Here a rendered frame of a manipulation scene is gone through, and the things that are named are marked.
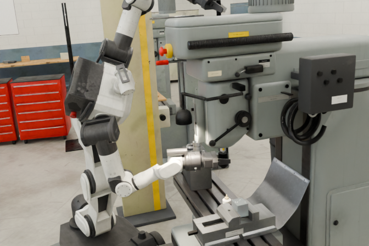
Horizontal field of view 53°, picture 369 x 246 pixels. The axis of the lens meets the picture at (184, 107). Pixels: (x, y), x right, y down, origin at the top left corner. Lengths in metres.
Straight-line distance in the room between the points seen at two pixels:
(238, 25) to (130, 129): 2.09
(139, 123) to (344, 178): 2.02
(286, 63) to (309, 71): 0.26
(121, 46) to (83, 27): 8.67
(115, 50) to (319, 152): 1.07
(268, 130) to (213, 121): 0.25
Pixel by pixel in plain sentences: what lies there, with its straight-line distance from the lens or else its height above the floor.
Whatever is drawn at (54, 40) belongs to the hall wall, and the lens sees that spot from 10.53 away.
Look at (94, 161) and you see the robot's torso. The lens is 2.16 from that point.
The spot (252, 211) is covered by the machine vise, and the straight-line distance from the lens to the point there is 1.68.
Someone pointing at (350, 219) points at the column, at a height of 0.89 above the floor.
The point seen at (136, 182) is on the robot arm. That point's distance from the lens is 1.77.
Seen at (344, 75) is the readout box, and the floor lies 1.65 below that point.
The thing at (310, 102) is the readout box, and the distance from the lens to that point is 1.45.
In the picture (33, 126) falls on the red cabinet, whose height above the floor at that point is 0.29.
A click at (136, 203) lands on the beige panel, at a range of 3.71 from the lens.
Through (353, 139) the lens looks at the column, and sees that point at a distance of 1.89.
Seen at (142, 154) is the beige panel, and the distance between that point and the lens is 3.51.
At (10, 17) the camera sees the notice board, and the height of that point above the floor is 1.97.
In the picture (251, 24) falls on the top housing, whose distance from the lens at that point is 1.55.
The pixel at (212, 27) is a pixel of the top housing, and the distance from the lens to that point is 1.48.
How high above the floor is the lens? 1.92
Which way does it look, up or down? 15 degrees down
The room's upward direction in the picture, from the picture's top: 3 degrees counter-clockwise
